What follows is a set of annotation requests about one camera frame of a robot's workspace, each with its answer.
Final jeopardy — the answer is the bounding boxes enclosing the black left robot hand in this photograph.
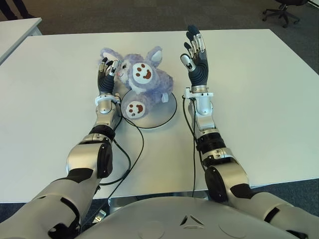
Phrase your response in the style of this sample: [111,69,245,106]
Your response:
[97,57,120,96]

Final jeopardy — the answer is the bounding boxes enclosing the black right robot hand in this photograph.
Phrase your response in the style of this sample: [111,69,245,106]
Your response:
[179,24,209,92]

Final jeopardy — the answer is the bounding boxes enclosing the purple bunny plush doll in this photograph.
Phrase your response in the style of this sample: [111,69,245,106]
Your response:
[99,45,174,120]

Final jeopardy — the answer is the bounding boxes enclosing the white plate with black rim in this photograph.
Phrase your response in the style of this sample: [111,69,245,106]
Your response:
[121,88,178,129]

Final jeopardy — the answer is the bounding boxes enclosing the black office chair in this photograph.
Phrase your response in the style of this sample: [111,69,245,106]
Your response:
[261,0,309,28]

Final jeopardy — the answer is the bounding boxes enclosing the white side table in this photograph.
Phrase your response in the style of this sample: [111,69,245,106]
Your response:
[0,17,43,65]

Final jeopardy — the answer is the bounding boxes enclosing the person's dark trouser legs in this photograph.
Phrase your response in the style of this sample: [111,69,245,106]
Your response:
[0,0,37,20]

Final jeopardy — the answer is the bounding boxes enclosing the grey robot torso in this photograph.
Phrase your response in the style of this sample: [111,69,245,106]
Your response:
[77,195,297,239]

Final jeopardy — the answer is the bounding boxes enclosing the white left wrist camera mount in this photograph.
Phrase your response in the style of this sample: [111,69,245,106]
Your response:
[95,93,121,105]

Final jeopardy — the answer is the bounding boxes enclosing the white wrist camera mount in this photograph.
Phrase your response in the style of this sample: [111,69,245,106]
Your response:
[183,87,214,99]
[95,93,121,105]

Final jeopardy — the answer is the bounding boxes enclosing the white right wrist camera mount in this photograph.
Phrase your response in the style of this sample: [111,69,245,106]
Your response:
[183,87,214,99]

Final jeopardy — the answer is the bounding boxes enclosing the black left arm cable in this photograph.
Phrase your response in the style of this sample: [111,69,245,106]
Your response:
[98,99,145,197]

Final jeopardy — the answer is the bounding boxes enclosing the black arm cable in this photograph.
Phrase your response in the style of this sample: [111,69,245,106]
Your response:
[181,96,200,199]
[98,99,145,197]

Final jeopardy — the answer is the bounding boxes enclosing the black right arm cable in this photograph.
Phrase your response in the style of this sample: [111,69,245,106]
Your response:
[181,96,200,199]

